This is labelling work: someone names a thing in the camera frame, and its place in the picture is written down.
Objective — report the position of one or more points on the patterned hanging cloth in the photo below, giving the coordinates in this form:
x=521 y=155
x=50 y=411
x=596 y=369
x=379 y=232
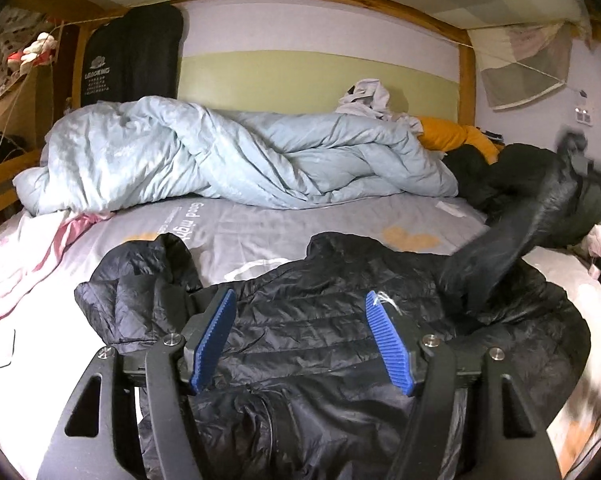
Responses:
x=5 y=45

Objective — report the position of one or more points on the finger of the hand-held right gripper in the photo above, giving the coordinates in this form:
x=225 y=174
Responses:
x=572 y=143

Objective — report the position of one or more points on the yellow pillow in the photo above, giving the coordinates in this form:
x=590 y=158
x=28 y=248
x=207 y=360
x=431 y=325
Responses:
x=445 y=135

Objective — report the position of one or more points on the white red plush toy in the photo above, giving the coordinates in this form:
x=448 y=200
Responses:
x=40 y=48

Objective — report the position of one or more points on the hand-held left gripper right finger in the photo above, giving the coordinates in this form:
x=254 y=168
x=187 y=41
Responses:
x=390 y=345

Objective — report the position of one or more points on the wooden bunk bed frame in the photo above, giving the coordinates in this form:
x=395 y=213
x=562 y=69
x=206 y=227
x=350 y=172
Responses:
x=466 y=85

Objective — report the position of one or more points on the light blue duvet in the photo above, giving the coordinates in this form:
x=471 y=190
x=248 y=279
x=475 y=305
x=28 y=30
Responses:
x=205 y=150

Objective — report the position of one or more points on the small white paper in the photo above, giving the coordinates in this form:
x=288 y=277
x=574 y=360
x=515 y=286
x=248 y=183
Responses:
x=453 y=209

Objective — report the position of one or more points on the white wall socket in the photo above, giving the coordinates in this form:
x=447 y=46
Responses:
x=582 y=115

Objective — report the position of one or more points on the pink and white cloth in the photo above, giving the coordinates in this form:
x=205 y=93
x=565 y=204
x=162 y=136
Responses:
x=30 y=255

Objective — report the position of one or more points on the black puffer jacket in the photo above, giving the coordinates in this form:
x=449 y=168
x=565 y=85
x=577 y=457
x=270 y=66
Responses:
x=305 y=330

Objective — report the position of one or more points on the dark green coat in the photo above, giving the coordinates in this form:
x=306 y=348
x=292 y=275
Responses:
x=505 y=175

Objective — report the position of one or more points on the white grey garment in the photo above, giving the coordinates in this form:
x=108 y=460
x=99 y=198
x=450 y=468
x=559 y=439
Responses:
x=368 y=95

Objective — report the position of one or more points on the black hanging bag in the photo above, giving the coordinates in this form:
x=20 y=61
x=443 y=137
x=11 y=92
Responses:
x=130 y=55

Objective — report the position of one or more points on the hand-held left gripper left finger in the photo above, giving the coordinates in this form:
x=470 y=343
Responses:
x=213 y=340

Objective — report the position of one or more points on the checkered hanging cloth flap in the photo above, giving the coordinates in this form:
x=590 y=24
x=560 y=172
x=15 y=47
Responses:
x=520 y=70

